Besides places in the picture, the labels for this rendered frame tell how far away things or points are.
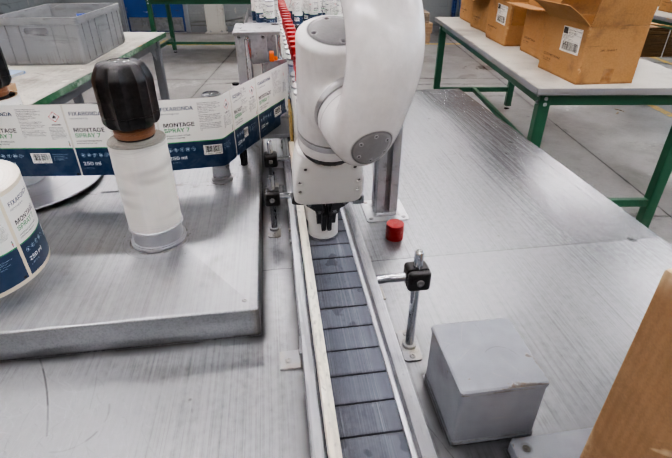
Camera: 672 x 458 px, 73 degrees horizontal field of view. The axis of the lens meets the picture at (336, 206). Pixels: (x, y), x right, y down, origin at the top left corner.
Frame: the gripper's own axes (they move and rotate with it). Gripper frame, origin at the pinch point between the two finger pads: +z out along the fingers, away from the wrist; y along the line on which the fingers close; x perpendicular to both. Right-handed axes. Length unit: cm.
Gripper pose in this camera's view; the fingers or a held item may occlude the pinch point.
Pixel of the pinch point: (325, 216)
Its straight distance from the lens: 72.4
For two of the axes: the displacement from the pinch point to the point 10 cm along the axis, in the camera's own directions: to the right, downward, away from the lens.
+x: 1.3, 7.6, -6.4
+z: -0.5, 6.4, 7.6
